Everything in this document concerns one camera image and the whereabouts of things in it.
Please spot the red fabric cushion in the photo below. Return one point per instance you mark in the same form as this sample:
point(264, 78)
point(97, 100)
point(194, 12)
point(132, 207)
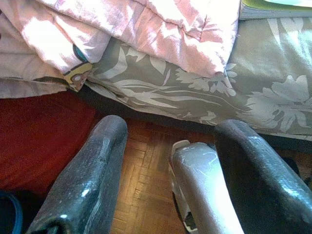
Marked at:
point(36, 141)

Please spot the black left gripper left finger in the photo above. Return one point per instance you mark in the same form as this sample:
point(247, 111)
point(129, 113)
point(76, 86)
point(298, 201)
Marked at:
point(90, 182)

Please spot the pink cartoon print blanket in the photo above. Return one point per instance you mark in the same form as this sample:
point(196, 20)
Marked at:
point(146, 31)

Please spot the black round waste bin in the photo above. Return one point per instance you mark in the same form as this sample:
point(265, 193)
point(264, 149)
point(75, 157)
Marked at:
point(19, 214)

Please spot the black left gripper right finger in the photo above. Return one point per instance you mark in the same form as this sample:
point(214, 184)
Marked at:
point(258, 185)

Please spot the colourful comic book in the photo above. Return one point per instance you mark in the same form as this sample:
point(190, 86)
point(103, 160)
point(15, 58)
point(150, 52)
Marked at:
point(268, 12)

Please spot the grey floral bed sheet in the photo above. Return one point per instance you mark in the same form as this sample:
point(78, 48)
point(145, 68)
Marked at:
point(256, 61)

